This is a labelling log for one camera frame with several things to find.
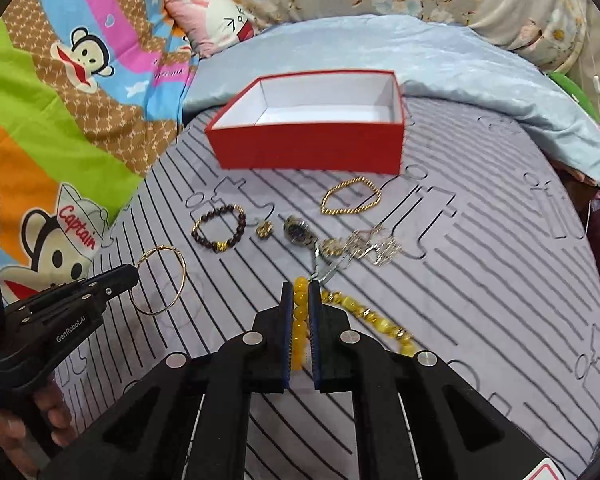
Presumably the colourful monkey cartoon blanket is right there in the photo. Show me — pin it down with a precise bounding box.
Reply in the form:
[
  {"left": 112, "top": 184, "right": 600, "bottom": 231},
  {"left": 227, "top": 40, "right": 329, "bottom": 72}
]
[{"left": 0, "top": 0, "right": 194, "bottom": 304}]

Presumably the white cable with switch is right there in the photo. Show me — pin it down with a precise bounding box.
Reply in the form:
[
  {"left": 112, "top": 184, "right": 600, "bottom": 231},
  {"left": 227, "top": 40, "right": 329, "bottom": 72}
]
[{"left": 576, "top": 0, "right": 600, "bottom": 111}]

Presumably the green plastic object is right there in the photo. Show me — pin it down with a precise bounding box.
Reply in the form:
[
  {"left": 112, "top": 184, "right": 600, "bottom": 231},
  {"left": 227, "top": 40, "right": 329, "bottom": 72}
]
[{"left": 548, "top": 72, "right": 600, "bottom": 122}]

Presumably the thin gold bangle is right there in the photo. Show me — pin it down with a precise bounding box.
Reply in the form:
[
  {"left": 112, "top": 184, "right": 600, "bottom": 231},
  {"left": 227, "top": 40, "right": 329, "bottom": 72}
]
[{"left": 128, "top": 244, "right": 188, "bottom": 317}]

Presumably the silver pendant necklace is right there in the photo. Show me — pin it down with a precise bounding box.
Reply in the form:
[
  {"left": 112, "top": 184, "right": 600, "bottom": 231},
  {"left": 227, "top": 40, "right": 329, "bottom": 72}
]
[{"left": 320, "top": 224, "right": 404, "bottom": 267}]

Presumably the gold bead chain bracelet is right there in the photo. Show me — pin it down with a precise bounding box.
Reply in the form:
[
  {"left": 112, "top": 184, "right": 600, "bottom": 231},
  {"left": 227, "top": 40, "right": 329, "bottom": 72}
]
[{"left": 319, "top": 175, "right": 384, "bottom": 218}]

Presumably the light blue quilt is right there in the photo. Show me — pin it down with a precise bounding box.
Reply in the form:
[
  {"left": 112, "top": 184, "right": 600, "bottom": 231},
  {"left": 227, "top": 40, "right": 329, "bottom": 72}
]
[{"left": 182, "top": 15, "right": 600, "bottom": 183}]

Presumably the pink rabbit pillow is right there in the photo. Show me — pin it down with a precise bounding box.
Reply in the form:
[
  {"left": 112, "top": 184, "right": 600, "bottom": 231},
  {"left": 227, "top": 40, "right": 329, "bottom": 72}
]
[{"left": 164, "top": 0, "right": 256, "bottom": 58}]

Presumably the yellow oval bead bracelet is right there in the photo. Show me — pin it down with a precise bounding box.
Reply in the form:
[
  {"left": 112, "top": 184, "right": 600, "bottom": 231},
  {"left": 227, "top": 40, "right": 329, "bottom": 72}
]
[{"left": 320, "top": 288, "right": 420, "bottom": 359}]

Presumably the silver wristwatch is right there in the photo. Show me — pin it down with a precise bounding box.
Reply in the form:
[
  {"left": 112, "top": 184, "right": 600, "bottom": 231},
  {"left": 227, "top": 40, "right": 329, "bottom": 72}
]
[{"left": 284, "top": 216, "right": 340, "bottom": 286}]

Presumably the red cardboard box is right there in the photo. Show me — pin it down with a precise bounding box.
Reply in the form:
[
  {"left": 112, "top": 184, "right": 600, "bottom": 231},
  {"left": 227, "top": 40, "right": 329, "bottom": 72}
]
[{"left": 204, "top": 70, "right": 405, "bottom": 176}]

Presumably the dark bead bracelet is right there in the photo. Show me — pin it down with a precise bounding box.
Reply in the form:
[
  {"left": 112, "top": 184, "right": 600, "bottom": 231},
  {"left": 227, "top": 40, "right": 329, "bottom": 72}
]
[{"left": 189, "top": 202, "right": 247, "bottom": 254}]

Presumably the yellow round bead bracelet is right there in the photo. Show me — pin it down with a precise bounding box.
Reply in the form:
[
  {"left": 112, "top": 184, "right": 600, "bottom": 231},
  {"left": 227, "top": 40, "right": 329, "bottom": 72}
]
[{"left": 289, "top": 275, "right": 312, "bottom": 372}]

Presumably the person's left hand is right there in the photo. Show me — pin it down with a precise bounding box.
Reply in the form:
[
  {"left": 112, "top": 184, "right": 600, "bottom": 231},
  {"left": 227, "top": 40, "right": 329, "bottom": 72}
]
[{"left": 0, "top": 376, "right": 76, "bottom": 479}]

